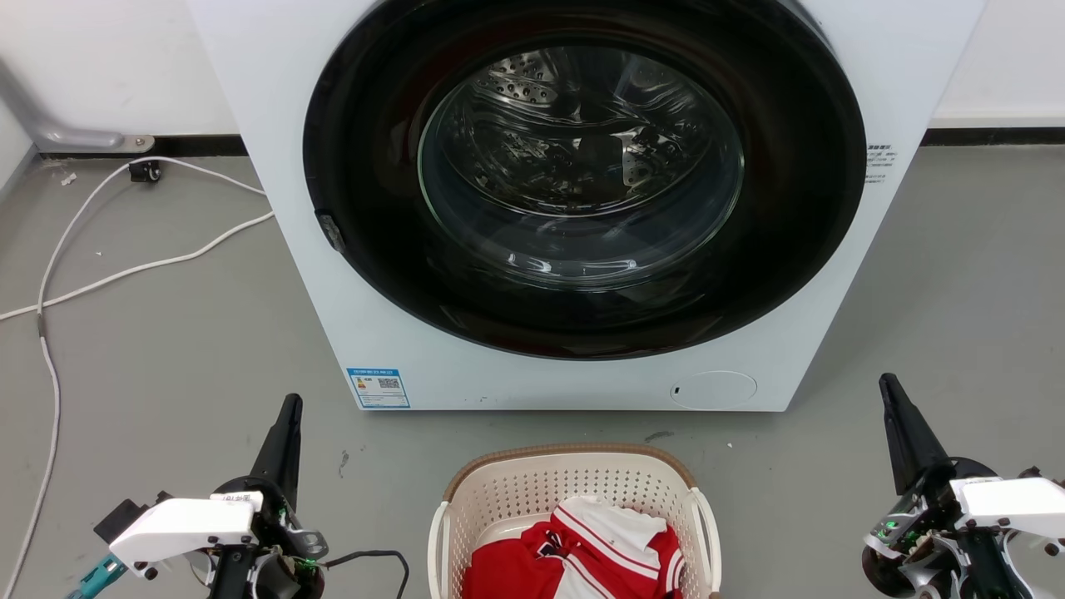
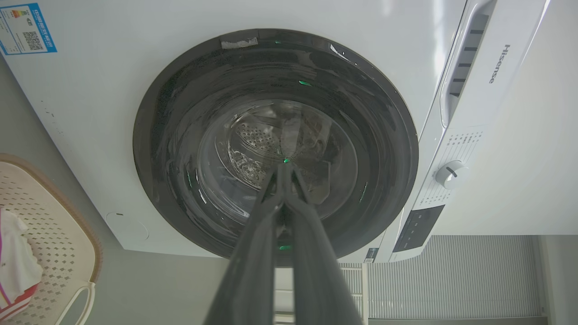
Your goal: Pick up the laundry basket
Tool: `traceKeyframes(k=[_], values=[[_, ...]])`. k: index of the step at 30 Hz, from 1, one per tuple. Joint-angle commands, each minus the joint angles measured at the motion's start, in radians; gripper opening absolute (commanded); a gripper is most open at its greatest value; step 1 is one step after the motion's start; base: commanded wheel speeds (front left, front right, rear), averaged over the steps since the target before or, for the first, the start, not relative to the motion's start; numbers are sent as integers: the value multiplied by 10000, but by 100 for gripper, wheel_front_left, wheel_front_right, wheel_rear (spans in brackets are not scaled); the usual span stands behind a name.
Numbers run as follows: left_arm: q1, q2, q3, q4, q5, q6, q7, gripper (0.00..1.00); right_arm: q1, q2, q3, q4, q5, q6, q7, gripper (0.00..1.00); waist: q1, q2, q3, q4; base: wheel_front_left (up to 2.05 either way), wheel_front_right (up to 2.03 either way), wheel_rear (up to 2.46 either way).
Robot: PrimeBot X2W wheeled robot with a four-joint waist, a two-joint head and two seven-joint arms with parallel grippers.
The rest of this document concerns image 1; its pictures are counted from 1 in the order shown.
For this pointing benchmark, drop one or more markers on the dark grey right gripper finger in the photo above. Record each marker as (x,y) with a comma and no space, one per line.
(911,437)

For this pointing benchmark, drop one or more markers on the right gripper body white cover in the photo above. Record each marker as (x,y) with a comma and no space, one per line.
(998,503)

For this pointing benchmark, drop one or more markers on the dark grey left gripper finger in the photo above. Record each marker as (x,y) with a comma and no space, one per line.
(279,449)

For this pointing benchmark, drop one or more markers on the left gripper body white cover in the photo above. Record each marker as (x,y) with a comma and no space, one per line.
(183,526)

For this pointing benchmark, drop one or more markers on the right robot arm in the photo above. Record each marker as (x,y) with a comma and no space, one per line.
(990,570)

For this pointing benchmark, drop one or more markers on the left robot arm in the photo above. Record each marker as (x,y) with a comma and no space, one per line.
(233,582)

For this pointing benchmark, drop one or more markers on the cream plastic laundry basket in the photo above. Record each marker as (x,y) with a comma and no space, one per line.
(532,487)

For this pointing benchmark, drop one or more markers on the teal plastic connector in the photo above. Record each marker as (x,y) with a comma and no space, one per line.
(96,578)

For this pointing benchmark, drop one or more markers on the blue energy label sticker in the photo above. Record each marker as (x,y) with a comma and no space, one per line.
(378,388)

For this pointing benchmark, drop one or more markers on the round white filter cover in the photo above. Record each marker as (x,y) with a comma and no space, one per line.
(713,389)

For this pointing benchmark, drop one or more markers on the black round washer door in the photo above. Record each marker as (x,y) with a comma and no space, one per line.
(790,208)

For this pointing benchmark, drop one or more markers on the small printed text label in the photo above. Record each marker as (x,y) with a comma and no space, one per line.
(879,164)

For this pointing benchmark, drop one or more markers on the white front-load washing machine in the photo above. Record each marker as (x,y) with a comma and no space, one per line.
(582,378)

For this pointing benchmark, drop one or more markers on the red and white garment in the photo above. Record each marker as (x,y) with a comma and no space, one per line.
(574,553)

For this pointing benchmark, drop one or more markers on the grey drain pipe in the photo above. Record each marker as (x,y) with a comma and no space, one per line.
(58,133)

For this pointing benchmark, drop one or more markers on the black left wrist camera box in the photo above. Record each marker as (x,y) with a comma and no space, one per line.
(125,516)

